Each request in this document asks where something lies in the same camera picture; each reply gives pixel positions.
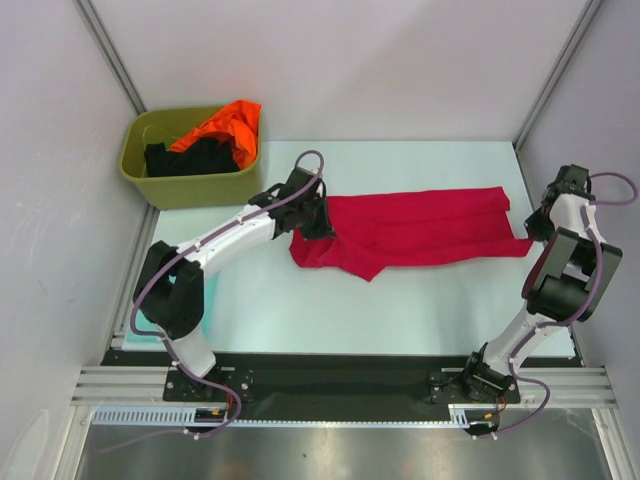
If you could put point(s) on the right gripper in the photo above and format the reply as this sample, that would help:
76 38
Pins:
538 222

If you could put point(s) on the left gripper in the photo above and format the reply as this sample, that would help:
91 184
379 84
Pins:
323 230

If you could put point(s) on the magenta red t shirt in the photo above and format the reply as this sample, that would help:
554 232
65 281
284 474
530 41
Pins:
412 229

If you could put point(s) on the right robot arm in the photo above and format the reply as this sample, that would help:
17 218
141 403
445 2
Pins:
564 286

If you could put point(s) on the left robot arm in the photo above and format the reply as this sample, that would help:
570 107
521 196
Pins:
204 255

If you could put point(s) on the orange t shirt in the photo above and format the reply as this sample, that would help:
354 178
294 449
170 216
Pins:
237 123

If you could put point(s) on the black t shirt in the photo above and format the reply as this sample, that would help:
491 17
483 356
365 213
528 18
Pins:
206 156

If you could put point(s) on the folded teal t shirt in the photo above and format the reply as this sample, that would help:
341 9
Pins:
210 310

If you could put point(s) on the olive green plastic bin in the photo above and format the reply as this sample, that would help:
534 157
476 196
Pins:
178 192

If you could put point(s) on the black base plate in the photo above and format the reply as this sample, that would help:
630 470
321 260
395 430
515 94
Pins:
349 389

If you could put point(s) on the aluminium frame rail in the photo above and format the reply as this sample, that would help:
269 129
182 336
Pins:
119 386

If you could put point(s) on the slotted cable duct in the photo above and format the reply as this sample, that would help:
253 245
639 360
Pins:
159 416

